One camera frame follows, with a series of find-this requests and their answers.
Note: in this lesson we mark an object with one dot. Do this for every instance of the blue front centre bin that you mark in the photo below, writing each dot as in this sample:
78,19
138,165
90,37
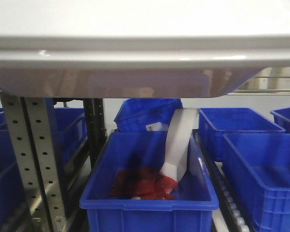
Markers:
190,211

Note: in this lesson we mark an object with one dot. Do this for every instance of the blue tilted rear bin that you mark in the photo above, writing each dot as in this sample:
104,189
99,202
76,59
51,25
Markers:
146,114

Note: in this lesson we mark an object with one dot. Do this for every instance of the blue left front bin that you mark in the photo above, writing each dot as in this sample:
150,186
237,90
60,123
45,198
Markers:
11,188

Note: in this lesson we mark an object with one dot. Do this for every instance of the black rear shelf upright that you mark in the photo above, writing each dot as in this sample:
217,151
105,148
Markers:
96,128

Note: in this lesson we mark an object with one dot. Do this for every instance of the white curved paper strip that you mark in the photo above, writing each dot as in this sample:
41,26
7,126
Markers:
177,141

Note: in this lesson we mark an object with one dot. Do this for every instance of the white roller track right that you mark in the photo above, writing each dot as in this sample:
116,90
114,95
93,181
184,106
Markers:
228,217

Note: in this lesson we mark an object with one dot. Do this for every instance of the white lidded storage bin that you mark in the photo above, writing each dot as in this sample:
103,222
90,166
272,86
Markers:
139,48

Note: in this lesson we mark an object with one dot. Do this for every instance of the blue left rear bin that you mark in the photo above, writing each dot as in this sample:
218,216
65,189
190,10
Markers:
71,131

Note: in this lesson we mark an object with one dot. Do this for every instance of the blue right rear bin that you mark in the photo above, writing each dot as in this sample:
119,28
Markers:
215,122

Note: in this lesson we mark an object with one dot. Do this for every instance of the blue far right bin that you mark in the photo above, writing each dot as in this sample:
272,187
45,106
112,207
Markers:
282,118

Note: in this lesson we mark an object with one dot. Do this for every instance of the steel perforated shelf upright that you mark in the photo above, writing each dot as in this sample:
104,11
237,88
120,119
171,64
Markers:
32,127

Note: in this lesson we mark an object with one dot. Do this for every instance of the blue right front bin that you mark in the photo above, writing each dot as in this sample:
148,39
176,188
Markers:
257,167

